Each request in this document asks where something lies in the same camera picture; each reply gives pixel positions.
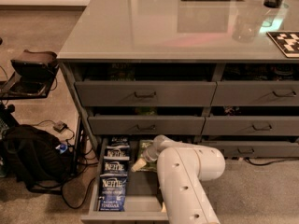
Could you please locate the bottom right grey drawer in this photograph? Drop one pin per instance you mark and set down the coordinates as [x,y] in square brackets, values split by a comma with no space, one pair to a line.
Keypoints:
[255,149]

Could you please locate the middle left grey drawer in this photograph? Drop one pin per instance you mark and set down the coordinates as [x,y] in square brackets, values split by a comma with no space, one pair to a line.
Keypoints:
[186,125]

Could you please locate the Sea Salt chip bag front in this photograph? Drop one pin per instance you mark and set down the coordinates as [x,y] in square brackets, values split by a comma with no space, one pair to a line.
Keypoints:
[163,208]

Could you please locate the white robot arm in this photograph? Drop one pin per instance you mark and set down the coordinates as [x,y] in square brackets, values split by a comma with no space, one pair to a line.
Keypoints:
[181,168]

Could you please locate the black backpack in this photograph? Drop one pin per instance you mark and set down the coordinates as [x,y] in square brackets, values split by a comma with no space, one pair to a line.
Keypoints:
[33,156]

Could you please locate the grey counter cabinet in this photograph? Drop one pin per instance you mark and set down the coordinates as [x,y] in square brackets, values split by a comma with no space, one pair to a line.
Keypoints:
[177,40]

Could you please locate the green jalapeno chip bag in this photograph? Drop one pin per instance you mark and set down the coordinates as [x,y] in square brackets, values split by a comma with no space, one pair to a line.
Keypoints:
[151,166]

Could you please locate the blue Kettle chip bag front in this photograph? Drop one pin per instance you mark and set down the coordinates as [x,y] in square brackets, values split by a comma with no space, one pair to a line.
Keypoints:
[112,192]

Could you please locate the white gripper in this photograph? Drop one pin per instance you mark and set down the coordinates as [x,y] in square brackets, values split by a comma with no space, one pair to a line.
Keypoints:
[149,156]

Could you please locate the open bottom left drawer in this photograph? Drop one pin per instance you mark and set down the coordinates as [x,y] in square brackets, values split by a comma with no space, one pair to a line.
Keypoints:
[143,200]

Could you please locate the grey drawer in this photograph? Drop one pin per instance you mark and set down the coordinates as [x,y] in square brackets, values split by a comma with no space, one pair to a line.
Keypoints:
[145,93]
[186,125]
[256,93]
[255,149]
[247,125]

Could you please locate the checkered marker board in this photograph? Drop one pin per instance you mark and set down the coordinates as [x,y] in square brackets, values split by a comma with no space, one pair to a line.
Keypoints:
[287,42]

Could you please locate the blue kettle chip bag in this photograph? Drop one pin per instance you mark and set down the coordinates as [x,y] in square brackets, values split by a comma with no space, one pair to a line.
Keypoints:
[112,192]
[118,152]
[115,166]

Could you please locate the blue Kettle chip bag rear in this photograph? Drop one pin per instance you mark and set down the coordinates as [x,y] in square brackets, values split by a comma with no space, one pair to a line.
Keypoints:
[118,152]

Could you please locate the middle right grey drawer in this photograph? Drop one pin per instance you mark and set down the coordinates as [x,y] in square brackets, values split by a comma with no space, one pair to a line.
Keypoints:
[247,125]

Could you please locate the top right grey drawer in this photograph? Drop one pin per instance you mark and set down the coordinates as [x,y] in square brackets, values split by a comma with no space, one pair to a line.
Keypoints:
[256,93]

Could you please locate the black power adapter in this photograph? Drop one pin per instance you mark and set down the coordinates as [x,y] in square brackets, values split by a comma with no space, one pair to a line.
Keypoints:
[59,126]

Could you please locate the top left grey drawer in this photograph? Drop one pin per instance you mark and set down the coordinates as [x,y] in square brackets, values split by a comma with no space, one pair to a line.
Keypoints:
[145,93]

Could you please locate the blue Kettle chip bag middle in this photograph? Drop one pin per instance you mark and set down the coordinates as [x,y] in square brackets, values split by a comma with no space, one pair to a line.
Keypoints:
[115,166]

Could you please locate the dark chip bag back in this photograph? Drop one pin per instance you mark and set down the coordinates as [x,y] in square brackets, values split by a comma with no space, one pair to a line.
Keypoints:
[119,141]

